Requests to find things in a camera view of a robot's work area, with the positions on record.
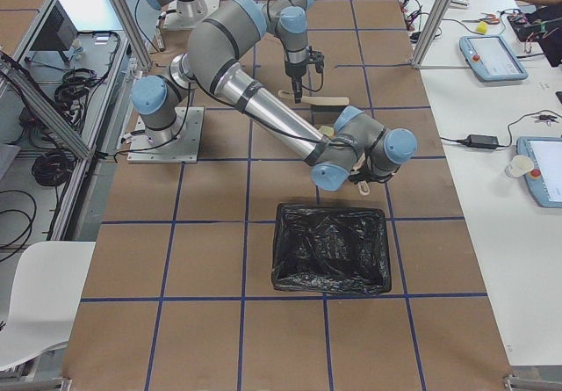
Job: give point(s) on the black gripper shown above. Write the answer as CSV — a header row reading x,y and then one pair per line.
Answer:
x,y
293,70
377,174

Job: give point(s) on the cream hand brush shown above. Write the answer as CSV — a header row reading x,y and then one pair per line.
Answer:
x,y
321,104

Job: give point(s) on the white plastic dustpan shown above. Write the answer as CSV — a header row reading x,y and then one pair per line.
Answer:
x,y
343,159

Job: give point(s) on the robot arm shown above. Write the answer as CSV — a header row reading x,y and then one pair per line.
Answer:
x,y
284,19
211,61

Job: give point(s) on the black lined trash bin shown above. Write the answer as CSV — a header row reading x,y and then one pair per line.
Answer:
x,y
330,249

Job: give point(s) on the black power adapter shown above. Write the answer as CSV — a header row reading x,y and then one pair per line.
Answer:
x,y
479,141

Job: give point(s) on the paper cup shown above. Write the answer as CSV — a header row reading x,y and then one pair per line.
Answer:
x,y
519,166

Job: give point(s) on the far teach pendant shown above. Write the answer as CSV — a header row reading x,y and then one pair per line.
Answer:
x,y
491,59

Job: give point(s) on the teach pendant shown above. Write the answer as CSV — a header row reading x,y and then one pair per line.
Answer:
x,y
544,180
491,59

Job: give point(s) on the near teach pendant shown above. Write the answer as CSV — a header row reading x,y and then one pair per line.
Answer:
x,y
544,180

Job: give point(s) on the white chair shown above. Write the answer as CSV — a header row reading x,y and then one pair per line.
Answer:
x,y
45,296

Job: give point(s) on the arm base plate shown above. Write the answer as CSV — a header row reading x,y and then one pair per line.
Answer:
x,y
177,144
185,15

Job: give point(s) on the aluminium frame post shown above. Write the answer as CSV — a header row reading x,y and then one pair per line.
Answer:
x,y
428,32

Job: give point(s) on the orange handled scissors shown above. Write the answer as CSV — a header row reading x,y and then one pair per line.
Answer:
x,y
489,18

